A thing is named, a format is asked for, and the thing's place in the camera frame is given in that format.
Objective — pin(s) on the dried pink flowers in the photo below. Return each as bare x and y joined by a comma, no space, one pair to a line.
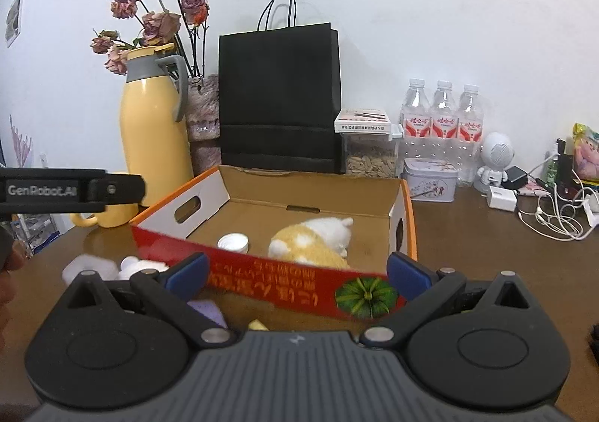
181,23

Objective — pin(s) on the person left hand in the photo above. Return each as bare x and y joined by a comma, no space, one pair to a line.
15,261

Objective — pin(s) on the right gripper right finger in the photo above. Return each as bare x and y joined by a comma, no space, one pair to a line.
409,274

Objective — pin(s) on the yellow thermos jug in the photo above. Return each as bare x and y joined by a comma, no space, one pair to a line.
152,120

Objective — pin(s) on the knitted purple vase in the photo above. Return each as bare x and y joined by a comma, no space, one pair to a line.
202,119

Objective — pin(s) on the red cardboard box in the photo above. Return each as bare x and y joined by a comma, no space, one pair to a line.
260,203

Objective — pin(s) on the yellow ceramic mug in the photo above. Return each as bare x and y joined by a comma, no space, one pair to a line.
112,216

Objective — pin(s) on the clear seed container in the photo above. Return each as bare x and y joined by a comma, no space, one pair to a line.
370,142

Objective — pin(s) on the purple woven cloth pouch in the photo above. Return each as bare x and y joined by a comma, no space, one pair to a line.
209,309

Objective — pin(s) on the water bottle right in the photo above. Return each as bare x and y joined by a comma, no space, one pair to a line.
470,115

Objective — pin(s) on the colourful snack bag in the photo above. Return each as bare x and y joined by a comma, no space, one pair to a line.
586,153

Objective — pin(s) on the white ribbed jar lid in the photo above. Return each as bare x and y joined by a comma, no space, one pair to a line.
234,242

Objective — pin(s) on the beige eraser block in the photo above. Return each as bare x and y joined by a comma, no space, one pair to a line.
256,325

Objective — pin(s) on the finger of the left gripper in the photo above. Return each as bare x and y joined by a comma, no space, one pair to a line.
123,189

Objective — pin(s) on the white tissue wad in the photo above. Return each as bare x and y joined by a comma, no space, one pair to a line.
108,269

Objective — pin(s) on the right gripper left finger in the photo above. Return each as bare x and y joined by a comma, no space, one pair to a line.
187,278

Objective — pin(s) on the yellow white plush toy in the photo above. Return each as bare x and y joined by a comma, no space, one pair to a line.
320,242

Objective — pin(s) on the white tin box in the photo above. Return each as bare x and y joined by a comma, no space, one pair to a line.
430,180

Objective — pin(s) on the white charger adapter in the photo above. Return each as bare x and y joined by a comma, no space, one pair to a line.
501,199

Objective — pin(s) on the white round robot toy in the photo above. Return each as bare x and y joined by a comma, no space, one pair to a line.
496,153

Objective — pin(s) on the black paper shopping bag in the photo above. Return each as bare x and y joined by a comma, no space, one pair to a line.
279,94

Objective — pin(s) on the water bottle middle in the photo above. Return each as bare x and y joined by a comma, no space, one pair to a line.
444,121

